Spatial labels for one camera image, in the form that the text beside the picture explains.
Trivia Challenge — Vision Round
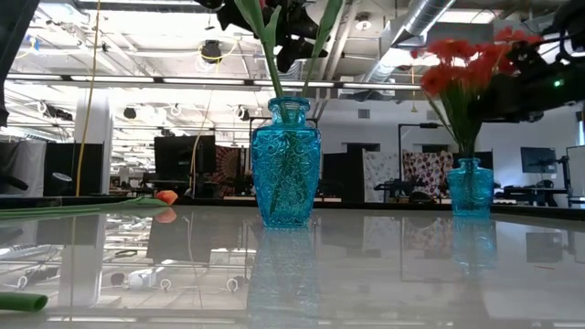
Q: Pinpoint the yellow hanging cable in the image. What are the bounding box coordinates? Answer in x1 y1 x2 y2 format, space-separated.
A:
74 0 102 197

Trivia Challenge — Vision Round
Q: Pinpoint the black aluminium table frame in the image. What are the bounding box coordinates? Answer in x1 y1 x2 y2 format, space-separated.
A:
0 195 585 212

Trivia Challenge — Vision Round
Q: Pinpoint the black metal frame stand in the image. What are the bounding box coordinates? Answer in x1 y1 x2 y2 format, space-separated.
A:
397 122 463 182

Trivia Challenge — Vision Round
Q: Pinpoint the dotted quilt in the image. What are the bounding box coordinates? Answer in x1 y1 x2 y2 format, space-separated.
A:
401 150 454 186

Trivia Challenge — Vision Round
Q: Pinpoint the small blue glass vase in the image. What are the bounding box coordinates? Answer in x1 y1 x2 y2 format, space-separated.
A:
446 157 495 218

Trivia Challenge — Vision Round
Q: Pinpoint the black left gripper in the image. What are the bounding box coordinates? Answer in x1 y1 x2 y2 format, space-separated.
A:
217 0 330 73

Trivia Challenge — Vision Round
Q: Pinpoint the black ceiling lamp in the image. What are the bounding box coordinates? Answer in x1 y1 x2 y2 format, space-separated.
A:
200 39 224 64

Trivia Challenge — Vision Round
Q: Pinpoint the black monitor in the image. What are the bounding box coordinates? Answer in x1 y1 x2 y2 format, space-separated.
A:
154 134 217 182

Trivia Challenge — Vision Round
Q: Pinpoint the white board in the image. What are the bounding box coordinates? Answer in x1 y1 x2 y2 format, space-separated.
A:
566 144 585 198

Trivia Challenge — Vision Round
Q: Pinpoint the suspended light rail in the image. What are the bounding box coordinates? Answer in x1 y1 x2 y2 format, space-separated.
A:
0 72 422 91

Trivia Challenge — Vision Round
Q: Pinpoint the green stem piece foreground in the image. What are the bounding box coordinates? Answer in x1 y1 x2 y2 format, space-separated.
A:
0 291 49 313

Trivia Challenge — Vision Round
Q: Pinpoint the silver ventilation duct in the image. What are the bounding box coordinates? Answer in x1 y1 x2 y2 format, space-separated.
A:
365 0 458 88

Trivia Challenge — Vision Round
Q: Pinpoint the tall blue glass vase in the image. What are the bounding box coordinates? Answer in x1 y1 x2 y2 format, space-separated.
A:
250 95 323 228

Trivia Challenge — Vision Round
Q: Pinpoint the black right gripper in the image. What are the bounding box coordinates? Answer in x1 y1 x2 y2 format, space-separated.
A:
471 58 585 122

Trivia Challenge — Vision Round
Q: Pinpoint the white patterned cloth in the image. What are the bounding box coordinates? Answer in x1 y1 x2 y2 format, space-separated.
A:
363 150 404 203

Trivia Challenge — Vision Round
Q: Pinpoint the black room divider panel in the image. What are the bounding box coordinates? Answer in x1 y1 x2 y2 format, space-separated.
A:
322 142 367 205
43 143 105 197

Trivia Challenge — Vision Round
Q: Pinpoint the monitor on arm mount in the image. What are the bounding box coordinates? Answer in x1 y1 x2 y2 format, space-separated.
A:
520 146 558 174

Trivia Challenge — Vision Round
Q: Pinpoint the orange artificial tulip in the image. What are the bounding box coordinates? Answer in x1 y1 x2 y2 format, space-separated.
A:
0 189 179 221

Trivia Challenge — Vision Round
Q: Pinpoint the flower stem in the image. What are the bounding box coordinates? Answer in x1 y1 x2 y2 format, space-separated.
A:
233 0 287 106

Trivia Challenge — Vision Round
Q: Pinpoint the grey hanging cloth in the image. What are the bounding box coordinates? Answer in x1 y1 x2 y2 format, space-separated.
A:
0 139 47 197

